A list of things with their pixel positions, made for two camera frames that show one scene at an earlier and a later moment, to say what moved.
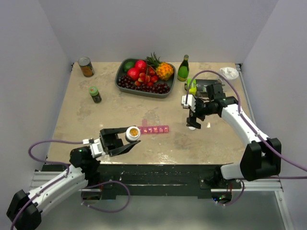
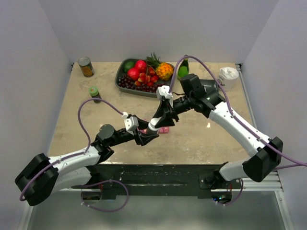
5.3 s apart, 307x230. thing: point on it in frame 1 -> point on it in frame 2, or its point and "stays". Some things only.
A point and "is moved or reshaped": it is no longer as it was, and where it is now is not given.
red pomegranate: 141,65 stays
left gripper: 111,143 -> 142,138
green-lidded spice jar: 95,95 stays
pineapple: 165,70 stays
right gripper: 192,122 -> 167,112
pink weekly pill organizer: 154,129 stays
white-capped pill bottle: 132,133 is moved or reshaped
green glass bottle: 183,70 stays
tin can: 87,66 stays
